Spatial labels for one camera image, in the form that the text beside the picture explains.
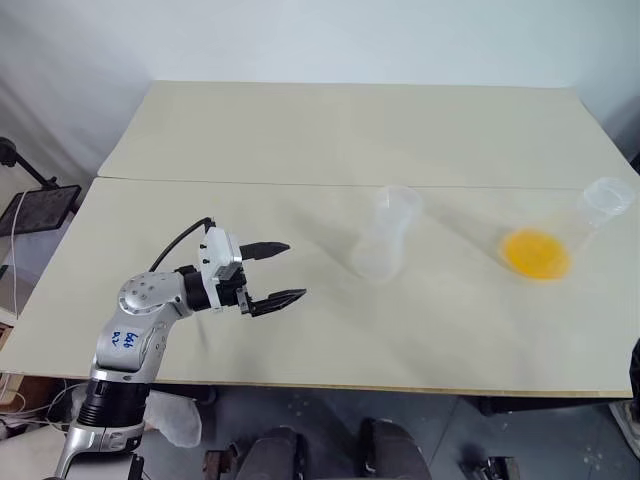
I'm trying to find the clear cup with orange liquid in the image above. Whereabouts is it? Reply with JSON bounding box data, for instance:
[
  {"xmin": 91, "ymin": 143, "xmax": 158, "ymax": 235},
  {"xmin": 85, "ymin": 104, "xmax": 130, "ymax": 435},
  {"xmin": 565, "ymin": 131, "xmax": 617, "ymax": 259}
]
[{"xmin": 498, "ymin": 175, "xmax": 637, "ymax": 285}]

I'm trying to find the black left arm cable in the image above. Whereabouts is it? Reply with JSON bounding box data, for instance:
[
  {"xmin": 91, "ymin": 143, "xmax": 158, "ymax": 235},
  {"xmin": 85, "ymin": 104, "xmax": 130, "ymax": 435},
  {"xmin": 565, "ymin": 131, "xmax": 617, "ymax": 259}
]
[{"xmin": 149, "ymin": 216, "xmax": 217, "ymax": 274}]

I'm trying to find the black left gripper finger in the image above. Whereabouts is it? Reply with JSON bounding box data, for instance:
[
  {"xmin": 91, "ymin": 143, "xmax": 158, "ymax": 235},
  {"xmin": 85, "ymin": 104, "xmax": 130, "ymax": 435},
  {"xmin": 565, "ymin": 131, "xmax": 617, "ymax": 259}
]
[
  {"xmin": 239, "ymin": 240, "xmax": 291, "ymax": 263},
  {"xmin": 247, "ymin": 287, "xmax": 308, "ymax": 319}
]

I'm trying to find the grey shoe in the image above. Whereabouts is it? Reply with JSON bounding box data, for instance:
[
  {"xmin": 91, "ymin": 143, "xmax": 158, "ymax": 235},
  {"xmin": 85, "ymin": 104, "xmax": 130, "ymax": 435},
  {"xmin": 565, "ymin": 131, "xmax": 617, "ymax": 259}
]
[{"xmin": 608, "ymin": 399, "xmax": 640, "ymax": 459}]

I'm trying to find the white thin cable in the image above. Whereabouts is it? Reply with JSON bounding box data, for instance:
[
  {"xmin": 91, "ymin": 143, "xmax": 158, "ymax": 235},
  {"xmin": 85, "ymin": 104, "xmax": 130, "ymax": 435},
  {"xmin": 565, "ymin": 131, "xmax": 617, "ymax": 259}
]
[{"xmin": 9, "ymin": 192, "xmax": 31, "ymax": 317}]

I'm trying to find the white plastic bag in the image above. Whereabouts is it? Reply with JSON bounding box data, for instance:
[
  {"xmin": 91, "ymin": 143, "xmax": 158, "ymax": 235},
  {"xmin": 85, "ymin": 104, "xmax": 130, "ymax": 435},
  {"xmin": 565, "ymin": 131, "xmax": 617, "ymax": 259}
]
[{"xmin": 143, "ymin": 389, "xmax": 204, "ymax": 450}]

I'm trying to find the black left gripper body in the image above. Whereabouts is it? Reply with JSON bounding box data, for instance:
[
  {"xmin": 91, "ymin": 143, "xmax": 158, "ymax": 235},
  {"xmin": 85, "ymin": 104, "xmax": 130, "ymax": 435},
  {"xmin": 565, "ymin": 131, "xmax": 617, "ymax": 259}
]
[{"xmin": 212, "ymin": 259, "xmax": 252, "ymax": 317}]

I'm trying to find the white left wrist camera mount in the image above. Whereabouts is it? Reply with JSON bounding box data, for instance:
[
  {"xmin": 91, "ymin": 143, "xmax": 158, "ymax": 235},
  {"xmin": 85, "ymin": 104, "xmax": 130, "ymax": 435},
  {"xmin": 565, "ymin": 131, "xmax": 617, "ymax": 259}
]
[{"xmin": 196, "ymin": 227, "xmax": 245, "ymax": 312}]

